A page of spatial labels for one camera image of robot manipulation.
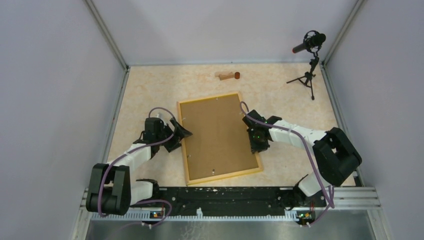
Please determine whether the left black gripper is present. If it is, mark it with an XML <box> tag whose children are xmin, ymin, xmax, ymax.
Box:
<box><xmin>156</xmin><ymin>117</ymin><xmax>192</xmax><ymax>152</ymax></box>

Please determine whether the brown cardboard backing board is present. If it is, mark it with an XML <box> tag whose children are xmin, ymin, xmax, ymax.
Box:
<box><xmin>179</xmin><ymin>94</ymin><xmax>260</xmax><ymax>182</ymax></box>

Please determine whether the yellow wooden picture frame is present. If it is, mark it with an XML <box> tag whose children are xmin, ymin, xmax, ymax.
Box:
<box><xmin>176</xmin><ymin>91</ymin><xmax>264</xmax><ymax>186</ymax></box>

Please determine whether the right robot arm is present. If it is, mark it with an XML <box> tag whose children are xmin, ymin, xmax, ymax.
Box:
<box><xmin>242</xmin><ymin>110</ymin><xmax>362</xmax><ymax>208</ymax></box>

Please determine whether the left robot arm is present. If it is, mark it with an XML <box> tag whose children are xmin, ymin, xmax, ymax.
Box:
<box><xmin>85</xmin><ymin>117</ymin><xmax>192</xmax><ymax>216</ymax></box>

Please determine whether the black tripod microphone stand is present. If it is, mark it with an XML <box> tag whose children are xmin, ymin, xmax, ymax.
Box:
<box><xmin>286</xmin><ymin>52</ymin><xmax>320</xmax><ymax>101</ymax></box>

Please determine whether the light wooden block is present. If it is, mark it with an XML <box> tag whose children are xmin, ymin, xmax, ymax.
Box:
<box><xmin>214</xmin><ymin>71</ymin><xmax>231</xmax><ymax>78</ymax></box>

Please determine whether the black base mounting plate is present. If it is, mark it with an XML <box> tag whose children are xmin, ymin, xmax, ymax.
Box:
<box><xmin>134</xmin><ymin>186</ymin><xmax>327</xmax><ymax>217</ymax></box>

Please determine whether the black microphone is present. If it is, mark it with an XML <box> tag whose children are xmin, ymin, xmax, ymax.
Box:
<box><xmin>292</xmin><ymin>30</ymin><xmax>327</xmax><ymax>54</ymax></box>

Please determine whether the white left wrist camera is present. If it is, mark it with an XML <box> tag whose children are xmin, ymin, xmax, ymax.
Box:
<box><xmin>155</xmin><ymin>112</ymin><xmax>165</xmax><ymax>121</ymax></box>

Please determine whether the small wooden bracket piece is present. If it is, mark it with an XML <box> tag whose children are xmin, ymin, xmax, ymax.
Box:
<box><xmin>218</xmin><ymin>74</ymin><xmax>235</xmax><ymax>81</ymax></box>

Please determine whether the white toothed cable duct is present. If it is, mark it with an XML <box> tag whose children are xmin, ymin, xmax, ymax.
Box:
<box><xmin>91</xmin><ymin>208</ymin><xmax>299</xmax><ymax>222</ymax></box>

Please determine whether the aluminium rail front frame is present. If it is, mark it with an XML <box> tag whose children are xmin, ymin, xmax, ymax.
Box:
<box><xmin>72</xmin><ymin>186</ymin><xmax>391</xmax><ymax>240</ymax></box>

